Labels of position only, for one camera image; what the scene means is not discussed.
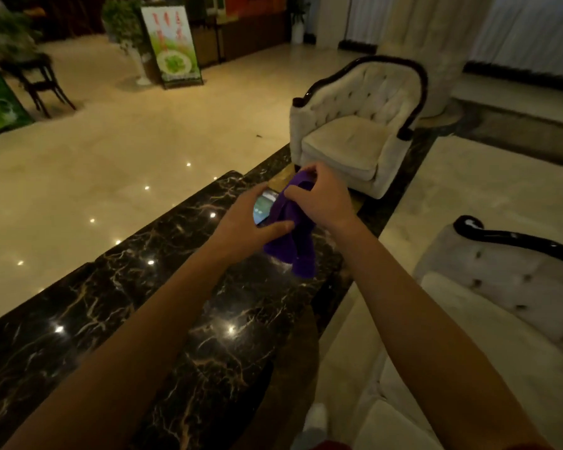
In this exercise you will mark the potted plant in white pot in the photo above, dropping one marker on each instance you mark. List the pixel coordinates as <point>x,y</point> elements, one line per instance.
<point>298,18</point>

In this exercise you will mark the person's right thumb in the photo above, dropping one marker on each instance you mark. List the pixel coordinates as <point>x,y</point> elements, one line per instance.
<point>296,194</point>

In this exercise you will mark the potted plant on white stand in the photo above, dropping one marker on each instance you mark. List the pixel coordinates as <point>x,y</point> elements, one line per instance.
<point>126,23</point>

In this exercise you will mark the black wooden stool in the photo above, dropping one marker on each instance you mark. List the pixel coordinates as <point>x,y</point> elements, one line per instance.
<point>40,77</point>

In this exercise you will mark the white draped column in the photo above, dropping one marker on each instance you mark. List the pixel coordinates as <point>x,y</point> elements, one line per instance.
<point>434,37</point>

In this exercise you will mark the person's right forearm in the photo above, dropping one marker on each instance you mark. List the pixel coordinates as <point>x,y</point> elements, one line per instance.
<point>427,342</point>

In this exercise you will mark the standing sign with green dish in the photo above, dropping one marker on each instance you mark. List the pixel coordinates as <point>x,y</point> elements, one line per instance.
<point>172,46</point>

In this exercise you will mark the white curtain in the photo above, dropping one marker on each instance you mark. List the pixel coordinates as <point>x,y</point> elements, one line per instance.
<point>535,32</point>

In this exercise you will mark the leafy plant on stool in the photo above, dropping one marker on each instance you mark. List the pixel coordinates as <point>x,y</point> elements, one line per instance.
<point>7,35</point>

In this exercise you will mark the person's left hand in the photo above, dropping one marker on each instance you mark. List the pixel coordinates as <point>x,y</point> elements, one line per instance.
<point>237,229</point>

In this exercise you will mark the purple cloth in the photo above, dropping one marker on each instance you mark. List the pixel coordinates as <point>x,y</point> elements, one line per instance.
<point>293,243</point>

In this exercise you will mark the dark wooden counter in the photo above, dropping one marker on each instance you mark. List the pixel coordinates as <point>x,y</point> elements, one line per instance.
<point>244,35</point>

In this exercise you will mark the person's left forearm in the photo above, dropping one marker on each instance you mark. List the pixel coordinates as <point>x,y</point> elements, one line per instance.
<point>136,346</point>

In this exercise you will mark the person's left thumb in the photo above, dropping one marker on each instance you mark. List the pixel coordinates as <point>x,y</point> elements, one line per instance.
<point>277,228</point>

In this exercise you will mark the person's right hand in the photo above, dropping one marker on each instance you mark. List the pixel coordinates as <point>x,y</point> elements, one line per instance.
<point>328,199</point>

